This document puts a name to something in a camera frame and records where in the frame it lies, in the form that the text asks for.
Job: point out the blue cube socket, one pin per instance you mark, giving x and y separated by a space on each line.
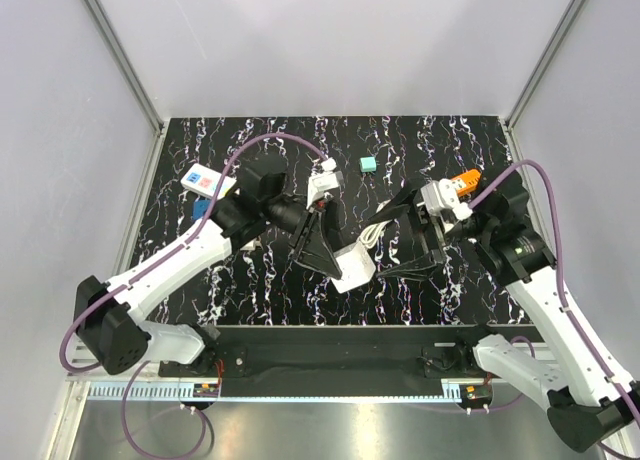
200 210

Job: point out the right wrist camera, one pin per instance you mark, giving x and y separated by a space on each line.
441 196

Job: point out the white slotted cable duct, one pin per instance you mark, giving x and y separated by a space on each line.
158 392

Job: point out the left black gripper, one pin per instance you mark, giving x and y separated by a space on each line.
313 250

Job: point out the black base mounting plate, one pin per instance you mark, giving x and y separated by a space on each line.
282 363

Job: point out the orange power strip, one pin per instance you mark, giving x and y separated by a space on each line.
466 183

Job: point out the white cube socket adapter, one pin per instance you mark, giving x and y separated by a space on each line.
356 265

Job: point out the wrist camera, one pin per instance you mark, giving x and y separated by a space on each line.
329 178
441 196

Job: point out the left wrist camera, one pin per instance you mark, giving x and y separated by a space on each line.
329 178

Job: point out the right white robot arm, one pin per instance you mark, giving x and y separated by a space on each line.
588 396

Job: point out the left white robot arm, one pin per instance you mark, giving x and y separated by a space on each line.
112 316

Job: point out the teal small cube plug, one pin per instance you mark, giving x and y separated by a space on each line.
368 164

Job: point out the white multicolour power strip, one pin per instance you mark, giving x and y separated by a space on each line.
200 180

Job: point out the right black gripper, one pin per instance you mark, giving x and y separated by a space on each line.
419 269

